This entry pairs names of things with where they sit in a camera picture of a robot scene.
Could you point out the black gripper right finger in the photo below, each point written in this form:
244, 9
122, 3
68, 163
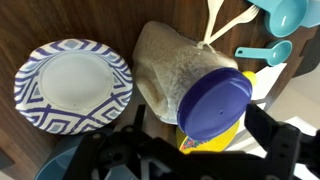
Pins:
283, 146

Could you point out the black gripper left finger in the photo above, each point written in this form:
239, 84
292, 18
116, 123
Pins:
110, 156

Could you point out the blue jar lid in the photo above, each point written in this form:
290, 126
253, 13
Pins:
213, 103

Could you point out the clear plastic jar white powder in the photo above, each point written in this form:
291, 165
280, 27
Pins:
170, 66

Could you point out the dark blue bowl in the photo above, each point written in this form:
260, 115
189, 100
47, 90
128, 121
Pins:
56, 160

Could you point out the yellow bowl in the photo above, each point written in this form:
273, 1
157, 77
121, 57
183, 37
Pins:
213, 143

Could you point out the blue patterned paper plate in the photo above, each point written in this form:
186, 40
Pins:
73, 86

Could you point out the small teal measuring cup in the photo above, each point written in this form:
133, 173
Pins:
278, 52

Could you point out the medium teal measuring cup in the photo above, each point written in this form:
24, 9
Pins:
288, 16

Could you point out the white plastic fork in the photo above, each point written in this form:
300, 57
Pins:
212, 16
233, 23

